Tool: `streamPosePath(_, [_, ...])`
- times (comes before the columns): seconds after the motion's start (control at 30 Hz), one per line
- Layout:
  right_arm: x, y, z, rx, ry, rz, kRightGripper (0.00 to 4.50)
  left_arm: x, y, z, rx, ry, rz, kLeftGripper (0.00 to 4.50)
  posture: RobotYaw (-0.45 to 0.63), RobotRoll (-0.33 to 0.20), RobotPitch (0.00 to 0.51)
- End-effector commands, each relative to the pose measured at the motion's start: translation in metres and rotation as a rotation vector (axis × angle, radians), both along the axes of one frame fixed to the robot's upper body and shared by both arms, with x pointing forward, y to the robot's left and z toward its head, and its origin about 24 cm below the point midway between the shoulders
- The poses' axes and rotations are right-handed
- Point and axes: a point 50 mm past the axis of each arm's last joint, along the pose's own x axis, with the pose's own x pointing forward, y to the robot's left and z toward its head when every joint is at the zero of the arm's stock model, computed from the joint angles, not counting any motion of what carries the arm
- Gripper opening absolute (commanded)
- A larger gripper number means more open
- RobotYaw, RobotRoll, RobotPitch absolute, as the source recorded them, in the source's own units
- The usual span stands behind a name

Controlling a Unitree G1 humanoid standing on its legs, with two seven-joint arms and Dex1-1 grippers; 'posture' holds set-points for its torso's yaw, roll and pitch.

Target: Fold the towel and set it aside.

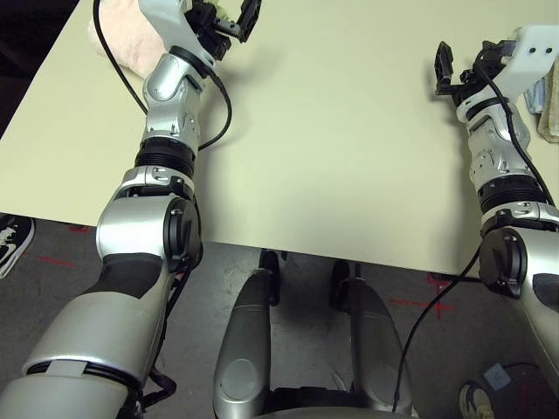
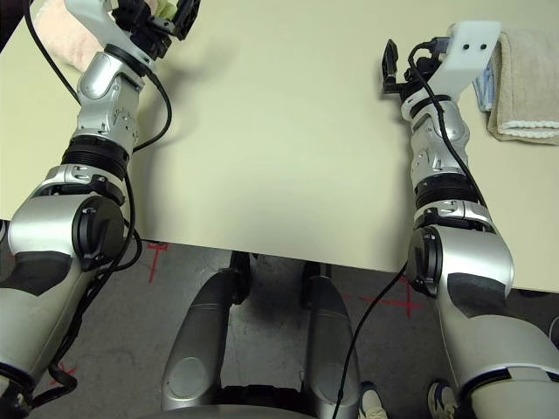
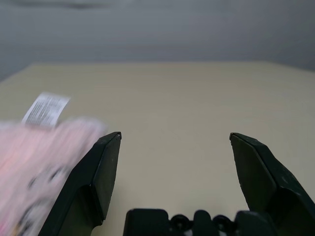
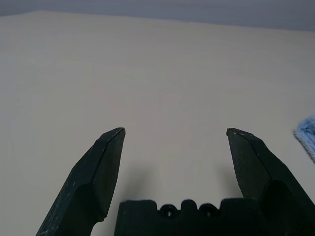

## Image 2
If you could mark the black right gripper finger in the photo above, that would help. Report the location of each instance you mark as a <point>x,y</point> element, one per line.
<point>390,61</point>

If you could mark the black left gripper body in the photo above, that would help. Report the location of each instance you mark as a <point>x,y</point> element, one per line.
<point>155,37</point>

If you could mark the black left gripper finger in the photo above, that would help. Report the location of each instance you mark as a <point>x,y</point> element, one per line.
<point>131,8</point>
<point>188,15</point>

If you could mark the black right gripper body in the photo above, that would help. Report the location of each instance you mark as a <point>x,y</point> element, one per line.
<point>415,76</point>

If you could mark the pink terry towel duck embroidery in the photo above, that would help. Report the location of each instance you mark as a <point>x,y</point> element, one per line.
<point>70,35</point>

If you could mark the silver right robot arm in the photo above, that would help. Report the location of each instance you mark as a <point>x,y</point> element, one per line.
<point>471,279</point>

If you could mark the light blue folded towel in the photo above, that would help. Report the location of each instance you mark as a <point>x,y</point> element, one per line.
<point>487,87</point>

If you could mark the beige folded towel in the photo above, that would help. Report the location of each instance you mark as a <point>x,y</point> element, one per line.
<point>528,83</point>

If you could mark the grey white sneaker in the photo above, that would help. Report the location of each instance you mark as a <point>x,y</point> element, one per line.
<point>373,403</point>
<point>442,399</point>

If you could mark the grey robot pelvis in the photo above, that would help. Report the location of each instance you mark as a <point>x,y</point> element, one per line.
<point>244,414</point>

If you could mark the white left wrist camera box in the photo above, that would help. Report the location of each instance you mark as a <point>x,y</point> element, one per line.
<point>102,24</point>

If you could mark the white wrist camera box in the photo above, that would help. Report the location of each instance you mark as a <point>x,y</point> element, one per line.
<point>102,24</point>
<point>467,52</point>

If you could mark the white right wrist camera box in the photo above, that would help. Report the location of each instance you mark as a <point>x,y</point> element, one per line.
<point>467,52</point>

